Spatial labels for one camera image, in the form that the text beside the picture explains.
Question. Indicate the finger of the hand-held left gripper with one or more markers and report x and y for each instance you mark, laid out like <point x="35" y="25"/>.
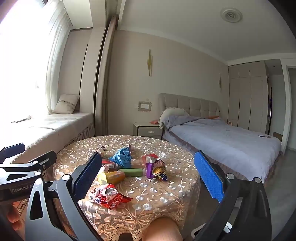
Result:
<point x="15" y="148"/>
<point x="44" y="160"/>

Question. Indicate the red silver foil wrapper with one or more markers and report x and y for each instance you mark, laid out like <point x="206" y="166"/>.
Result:
<point x="150" y="158"/>

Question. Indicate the red white wrapper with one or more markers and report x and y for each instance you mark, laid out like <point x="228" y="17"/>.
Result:
<point x="108" y="197"/>

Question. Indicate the beige window seat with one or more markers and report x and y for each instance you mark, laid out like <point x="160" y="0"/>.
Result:
<point x="53" y="129"/>

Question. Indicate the white curtain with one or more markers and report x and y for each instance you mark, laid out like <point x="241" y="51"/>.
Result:
<point x="59" y="58"/>

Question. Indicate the beige wardrobe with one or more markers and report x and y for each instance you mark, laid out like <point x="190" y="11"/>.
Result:
<point x="248" y="97"/>

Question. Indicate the wall switch plate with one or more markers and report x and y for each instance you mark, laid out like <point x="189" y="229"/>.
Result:
<point x="144" y="106"/>

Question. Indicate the clear bag of tissues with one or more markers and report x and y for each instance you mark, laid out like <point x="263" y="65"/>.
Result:
<point x="106" y="168"/>

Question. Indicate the orange item on nightstand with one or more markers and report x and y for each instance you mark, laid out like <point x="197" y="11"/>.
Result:
<point x="154" y="121"/>

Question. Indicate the lilac duvet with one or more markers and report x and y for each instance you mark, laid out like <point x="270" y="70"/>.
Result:
<point x="226" y="141"/>

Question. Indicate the gold wall lamp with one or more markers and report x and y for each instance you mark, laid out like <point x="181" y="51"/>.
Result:
<point x="149" y="62"/>

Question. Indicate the white printed crumpled wrapper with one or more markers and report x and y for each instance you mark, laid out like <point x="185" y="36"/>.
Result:
<point x="101" y="149"/>

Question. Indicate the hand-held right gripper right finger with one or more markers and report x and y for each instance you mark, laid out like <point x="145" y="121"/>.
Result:
<point x="208" y="177"/>

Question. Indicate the blue plastic bag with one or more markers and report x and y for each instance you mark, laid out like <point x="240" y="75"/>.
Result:
<point x="121" y="157"/>

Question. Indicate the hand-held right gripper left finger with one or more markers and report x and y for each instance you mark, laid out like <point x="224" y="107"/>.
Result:
<point x="89" y="172"/>

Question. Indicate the green tube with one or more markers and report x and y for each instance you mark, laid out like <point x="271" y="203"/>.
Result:
<point x="133" y="172"/>

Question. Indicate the white nightstand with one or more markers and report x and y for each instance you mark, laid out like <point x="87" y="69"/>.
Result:
<point x="148" y="131"/>

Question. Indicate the person's leg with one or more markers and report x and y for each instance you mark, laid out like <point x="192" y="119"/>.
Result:
<point x="161" y="230"/>

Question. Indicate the orange cloth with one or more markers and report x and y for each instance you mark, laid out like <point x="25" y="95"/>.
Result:
<point x="214" y="117"/>

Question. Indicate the purple gold foil wrapper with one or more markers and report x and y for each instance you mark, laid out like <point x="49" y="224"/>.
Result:
<point x="158" y="168"/>

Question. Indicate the person's left hand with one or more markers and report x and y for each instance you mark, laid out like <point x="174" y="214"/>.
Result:
<point x="15" y="216"/>

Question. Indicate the beige tufted headboard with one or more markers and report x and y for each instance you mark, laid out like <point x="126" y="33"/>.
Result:
<point x="196" y="104"/>

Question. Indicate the red cigarette box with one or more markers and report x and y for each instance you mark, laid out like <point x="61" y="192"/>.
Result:
<point x="110" y="163"/>

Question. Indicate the beige cushion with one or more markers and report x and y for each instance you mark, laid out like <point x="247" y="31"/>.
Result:
<point x="67" y="104"/>

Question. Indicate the dark sliding door frame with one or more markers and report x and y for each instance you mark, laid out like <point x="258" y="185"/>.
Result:
<point x="101" y="81"/>

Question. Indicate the grey pillow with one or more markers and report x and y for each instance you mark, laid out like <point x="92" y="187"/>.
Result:
<point x="172" y="114"/>

